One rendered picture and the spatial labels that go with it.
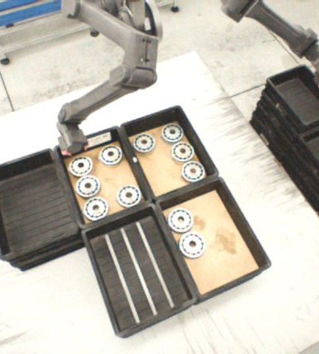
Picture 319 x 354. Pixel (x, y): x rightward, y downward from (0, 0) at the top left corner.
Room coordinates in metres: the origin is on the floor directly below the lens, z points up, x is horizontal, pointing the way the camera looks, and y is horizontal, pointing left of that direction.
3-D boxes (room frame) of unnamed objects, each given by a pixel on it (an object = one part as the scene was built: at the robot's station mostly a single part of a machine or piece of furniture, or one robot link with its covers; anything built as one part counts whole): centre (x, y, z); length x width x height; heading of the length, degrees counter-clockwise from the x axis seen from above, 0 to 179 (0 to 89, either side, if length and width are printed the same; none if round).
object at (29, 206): (0.50, 0.51, 0.87); 0.40 x 0.30 x 0.11; 25
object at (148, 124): (0.76, -0.04, 0.87); 0.40 x 0.30 x 0.11; 25
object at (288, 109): (1.40, -0.87, 0.37); 0.40 x 0.30 x 0.45; 27
